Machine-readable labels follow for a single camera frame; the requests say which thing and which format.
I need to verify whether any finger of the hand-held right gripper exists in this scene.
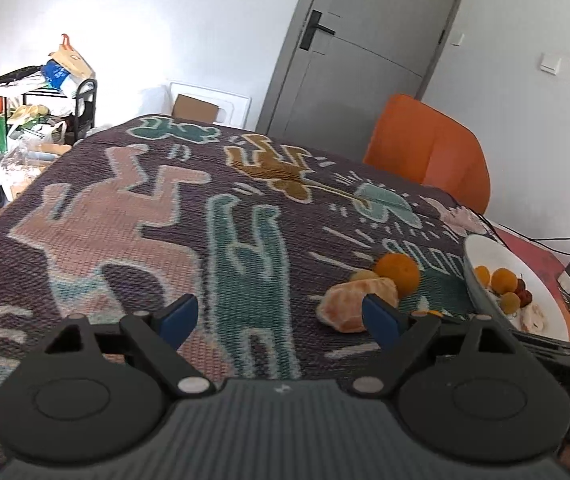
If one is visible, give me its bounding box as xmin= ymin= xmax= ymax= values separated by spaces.
xmin=507 ymin=329 xmax=570 ymax=358

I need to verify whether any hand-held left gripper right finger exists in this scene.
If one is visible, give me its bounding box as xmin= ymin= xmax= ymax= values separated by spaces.
xmin=351 ymin=294 xmax=520 ymax=398

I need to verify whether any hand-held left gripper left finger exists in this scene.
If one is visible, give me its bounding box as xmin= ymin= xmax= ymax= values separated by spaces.
xmin=45 ymin=294 xmax=216 ymax=401

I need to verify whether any peeled orange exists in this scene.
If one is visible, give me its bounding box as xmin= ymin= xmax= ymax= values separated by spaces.
xmin=316 ymin=278 xmax=400 ymax=333

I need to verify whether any large mandarin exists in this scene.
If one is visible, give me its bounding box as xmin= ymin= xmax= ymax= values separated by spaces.
xmin=375 ymin=253 xmax=422 ymax=300

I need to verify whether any medium mandarin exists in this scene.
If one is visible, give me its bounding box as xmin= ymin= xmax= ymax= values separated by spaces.
xmin=491 ymin=268 xmax=518 ymax=295

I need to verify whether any white plate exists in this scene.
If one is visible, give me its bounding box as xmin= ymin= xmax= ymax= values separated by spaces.
xmin=464 ymin=234 xmax=570 ymax=346

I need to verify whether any printed woven blanket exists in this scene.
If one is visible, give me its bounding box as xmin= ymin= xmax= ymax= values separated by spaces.
xmin=0 ymin=114 xmax=513 ymax=480

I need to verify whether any orange chair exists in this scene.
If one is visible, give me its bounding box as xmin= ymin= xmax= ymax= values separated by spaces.
xmin=363 ymin=93 xmax=492 ymax=216

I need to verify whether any cardboard box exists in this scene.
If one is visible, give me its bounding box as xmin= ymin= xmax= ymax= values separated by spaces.
xmin=172 ymin=94 xmax=219 ymax=123

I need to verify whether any white board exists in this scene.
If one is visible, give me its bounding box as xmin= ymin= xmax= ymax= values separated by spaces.
xmin=166 ymin=80 xmax=253 ymax=128

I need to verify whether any clear plastic bag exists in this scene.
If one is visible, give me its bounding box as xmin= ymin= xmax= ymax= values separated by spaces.
xmin=0 ymin=140 xmax=73 ymax=201

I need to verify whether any black cart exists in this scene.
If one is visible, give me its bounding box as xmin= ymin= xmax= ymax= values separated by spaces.
xmin=21 ymin=78 xmax=98 ymax=142

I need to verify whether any pale yellow plastic bag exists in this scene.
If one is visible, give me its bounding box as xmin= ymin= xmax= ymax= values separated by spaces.
xmin=7 ymin=105 xmax=50 ymax=128

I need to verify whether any blue bag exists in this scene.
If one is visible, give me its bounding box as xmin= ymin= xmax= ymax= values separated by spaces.
xmin=42 ymin=60 xmax=73 ymax=88

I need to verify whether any brown paper bag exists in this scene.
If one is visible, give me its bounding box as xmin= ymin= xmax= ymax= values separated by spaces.
xmin=47 ymin=34 xmax=96 ymax=78

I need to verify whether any black bag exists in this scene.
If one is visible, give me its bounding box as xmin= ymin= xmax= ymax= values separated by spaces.
xmin=0 ymin=66 xmax=46 ymax=85

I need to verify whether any grey door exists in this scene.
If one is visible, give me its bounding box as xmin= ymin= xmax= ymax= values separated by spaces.
xmin=257 ymin=0 xmax=473 ymax=153

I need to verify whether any black cable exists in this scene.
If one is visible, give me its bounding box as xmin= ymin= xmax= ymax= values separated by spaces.
xmin=480 ymin=215 xmax=570 ymax=257

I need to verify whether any black door handle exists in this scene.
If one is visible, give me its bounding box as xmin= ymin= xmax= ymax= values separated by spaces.
xmin=299 ymin=10 xmax=336 ymax=52

